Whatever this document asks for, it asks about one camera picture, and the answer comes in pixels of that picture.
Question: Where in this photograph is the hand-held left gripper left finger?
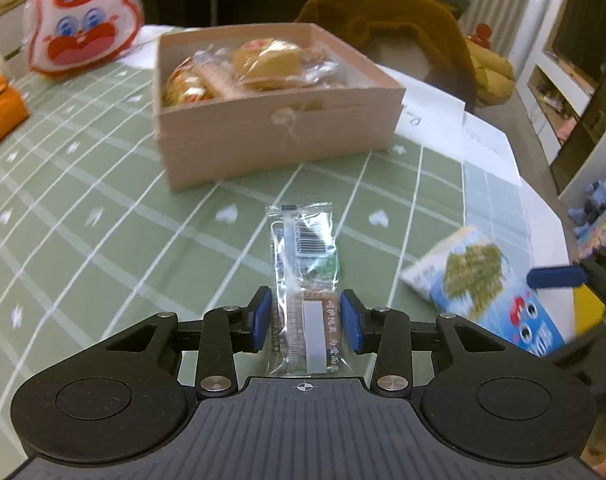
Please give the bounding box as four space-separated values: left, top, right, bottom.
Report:
105 286 272 395

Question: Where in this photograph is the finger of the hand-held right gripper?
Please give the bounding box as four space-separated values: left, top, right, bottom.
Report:
527 249 606 296
552 324 606 368

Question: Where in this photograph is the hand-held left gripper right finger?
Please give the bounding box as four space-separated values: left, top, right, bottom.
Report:
339 288 504 395

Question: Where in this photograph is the clear wafer bar packet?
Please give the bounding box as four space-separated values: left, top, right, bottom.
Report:
264 201 354 378

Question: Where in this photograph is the blue seaweed snack packet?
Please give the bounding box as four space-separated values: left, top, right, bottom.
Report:
400 226 571 358

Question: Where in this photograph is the pink cardboard box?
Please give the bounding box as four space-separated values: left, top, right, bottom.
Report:
153 22 408 192

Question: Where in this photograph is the round cake packet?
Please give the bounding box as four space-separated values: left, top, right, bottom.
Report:
230 37 306 92

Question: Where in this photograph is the colourful toy box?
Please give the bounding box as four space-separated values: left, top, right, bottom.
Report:
575 205 606 261

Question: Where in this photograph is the blue toy figure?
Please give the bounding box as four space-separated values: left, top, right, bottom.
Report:
568 167 606 226

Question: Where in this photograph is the white paper sheet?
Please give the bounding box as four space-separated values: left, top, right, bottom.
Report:
462 110 522 187
395 67 468 160
115 24 194 68

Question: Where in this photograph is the white shelf unit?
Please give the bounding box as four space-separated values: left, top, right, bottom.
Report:
515 0 606 201

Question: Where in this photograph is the green checked tablecloth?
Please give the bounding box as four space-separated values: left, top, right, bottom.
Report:
0 57 571 461

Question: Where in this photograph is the yellow plush toy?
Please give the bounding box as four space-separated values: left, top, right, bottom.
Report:
465 22 516 107

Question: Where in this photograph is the red striped cracker packet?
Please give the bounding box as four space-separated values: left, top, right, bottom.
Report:
164 57 218 108

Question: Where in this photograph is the clear cracker packet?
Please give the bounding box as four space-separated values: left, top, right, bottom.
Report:
192 46 244 101

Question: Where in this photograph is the white cylinder appliance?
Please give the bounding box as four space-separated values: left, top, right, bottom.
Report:
508 0 551 81

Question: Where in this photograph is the brown plush toy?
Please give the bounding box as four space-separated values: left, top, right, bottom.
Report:
295 0 478 108

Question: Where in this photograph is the orange tissue box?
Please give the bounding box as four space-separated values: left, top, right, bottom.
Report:
0 76 31 156

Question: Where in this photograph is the rabbit face snack bag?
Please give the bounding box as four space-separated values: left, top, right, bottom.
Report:
25 0 144 78

